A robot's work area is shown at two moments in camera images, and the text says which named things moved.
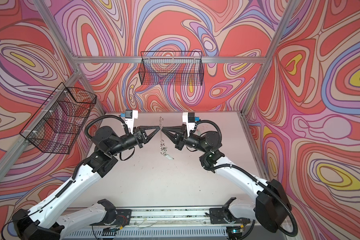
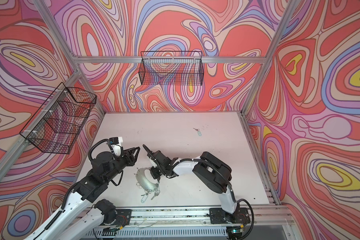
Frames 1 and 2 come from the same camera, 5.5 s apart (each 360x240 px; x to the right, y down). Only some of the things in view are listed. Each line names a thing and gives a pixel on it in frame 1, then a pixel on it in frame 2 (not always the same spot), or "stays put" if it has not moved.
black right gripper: (180, 138) -> (153, 170)
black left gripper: (139, 136) -> (127, 157)
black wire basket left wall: (58, 125) stays put
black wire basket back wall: (171, 68) stays put
